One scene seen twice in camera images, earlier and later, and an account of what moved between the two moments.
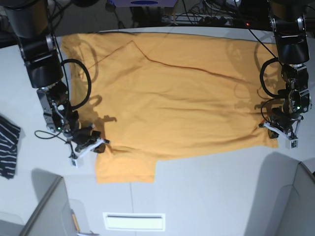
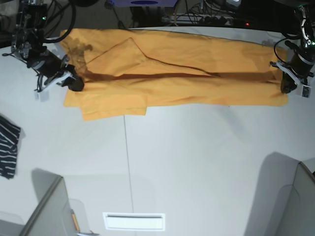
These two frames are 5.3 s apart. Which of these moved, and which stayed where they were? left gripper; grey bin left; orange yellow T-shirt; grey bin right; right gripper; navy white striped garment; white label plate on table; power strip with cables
Moved: left gripper; right gripper; orange yellow T-shirt
Stayed: power strip with cables; grey bin right; grey bin left; white label plate on table; navy white striped garment
